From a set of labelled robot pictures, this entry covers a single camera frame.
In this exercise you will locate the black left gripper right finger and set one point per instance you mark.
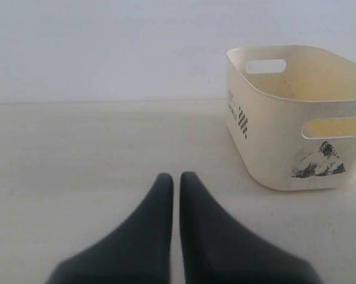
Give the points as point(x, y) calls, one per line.
point(218, 249)

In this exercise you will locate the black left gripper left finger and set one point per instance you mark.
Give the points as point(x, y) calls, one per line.
point(137, 251)

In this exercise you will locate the small cream plastic bin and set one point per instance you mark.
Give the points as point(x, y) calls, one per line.
point(291, 111)

